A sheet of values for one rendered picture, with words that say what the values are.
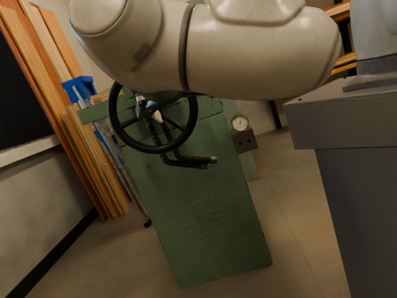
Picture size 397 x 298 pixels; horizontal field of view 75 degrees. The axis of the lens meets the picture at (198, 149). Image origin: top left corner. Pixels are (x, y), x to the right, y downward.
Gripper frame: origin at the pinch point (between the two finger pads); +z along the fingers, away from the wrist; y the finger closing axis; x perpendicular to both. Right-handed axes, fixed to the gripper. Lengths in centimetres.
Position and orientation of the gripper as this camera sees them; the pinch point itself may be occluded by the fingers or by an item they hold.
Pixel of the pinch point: (184, 107)
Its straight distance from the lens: 66.1
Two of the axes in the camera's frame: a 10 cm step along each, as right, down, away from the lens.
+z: 1.4, 0.9, 9.9
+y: -9.4, 3.1, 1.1
